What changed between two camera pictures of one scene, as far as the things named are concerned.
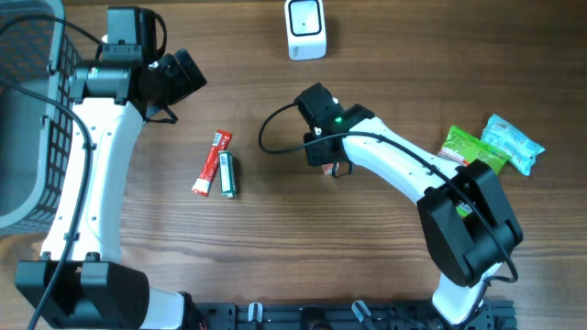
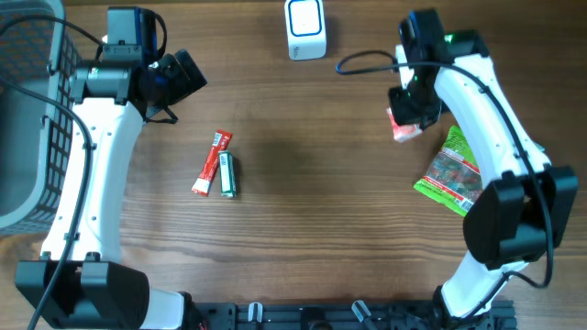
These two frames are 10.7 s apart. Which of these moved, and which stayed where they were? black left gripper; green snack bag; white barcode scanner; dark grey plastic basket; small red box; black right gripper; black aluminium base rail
Moved: black right gripper; green snack bag; small red box
Stayed: white barcode scanner; black left gripper; dark grey plastic basket; black aluminium base rail
